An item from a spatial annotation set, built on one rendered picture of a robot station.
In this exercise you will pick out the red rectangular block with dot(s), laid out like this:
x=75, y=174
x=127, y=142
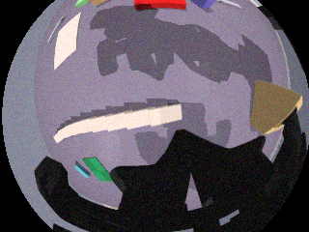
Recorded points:
x=144, y=4

